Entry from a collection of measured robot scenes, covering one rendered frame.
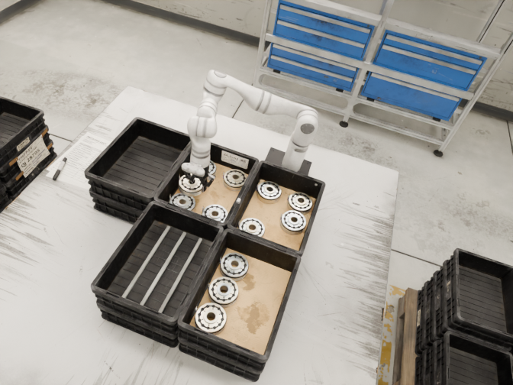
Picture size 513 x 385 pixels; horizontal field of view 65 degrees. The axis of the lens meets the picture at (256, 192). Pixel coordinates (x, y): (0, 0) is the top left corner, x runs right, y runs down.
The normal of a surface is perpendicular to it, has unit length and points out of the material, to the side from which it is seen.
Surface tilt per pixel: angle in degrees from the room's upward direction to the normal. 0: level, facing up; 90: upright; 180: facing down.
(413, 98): 90
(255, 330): 0
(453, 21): 90
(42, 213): 0
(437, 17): 90
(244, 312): 0
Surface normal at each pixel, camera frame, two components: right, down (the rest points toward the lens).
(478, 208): 0.14, -0.66
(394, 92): -0.30, 0.69
